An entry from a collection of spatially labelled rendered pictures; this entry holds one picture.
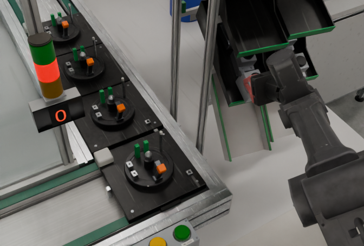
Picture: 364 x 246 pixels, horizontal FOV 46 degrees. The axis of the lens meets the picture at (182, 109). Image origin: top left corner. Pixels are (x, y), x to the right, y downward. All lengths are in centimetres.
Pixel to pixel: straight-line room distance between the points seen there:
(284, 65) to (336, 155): 36
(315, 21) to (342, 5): 116
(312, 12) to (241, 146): 42
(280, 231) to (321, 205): 83
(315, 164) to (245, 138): 75
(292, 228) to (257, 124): 31
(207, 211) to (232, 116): 28
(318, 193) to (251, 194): 88
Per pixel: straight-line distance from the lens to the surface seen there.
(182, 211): 118
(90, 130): 135
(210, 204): 119
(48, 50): 96
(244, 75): 106
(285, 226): 131
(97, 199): 126
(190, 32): 193
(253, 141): 128
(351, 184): 48
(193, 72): 171
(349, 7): 230
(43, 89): 103
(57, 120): 109
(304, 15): 115
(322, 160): 53
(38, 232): 124
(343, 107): 303
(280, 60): 87
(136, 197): 119
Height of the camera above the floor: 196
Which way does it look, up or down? 45 degrees down
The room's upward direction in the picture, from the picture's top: 3 degrees clockwise
